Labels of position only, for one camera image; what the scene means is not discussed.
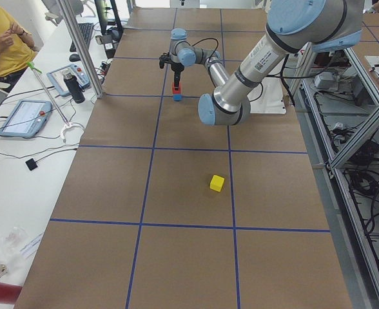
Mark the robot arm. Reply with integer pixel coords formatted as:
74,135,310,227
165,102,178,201
166,1,364,126

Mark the person in yellow shirt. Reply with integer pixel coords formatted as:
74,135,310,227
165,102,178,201
0,6,37,84

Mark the black water bottle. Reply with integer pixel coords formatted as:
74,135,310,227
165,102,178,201
63,69,85,104

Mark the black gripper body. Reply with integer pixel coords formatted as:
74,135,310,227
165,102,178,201
171,62,184,79

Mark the blue cube block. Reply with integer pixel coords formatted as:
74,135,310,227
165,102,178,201
173,94,182,102

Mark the small black square pad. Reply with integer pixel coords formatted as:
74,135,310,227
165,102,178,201
25,158,38,171

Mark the black keyboard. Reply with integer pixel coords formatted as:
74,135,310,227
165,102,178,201
78,23,94,50

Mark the black computer mouse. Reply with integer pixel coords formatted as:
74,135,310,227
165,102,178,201
69,53,81,62

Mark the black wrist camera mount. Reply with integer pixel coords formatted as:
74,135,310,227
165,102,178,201
159,53,171,69

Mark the red cube block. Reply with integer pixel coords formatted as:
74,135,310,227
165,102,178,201
171,82,182,97

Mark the reacher grabber tool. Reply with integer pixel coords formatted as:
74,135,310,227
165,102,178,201
27,62,85,142

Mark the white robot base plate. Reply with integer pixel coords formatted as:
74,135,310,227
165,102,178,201
248,78,286,115

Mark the aluminium frame rail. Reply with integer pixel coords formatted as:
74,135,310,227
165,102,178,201
295,41,379,308

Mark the teach pendant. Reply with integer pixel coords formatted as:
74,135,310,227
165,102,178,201
0,100,52,138
46,63,90,97

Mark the aluminium frame column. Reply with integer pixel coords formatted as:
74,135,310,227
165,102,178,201
57,0,103,98

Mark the red cylinder object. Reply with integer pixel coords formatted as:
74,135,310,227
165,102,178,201
0,282,22,304

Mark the printed paper label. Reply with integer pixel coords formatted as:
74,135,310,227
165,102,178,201
18,232,44,259

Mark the teach pendant far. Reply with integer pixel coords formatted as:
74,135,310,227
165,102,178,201
46,63,90,97

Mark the teach pendant near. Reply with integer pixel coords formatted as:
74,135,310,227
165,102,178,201
0,100,52,138

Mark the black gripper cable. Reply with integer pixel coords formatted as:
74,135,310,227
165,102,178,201
184,37,219,62

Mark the yellow cube block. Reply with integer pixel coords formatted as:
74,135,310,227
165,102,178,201
209,174,225,192

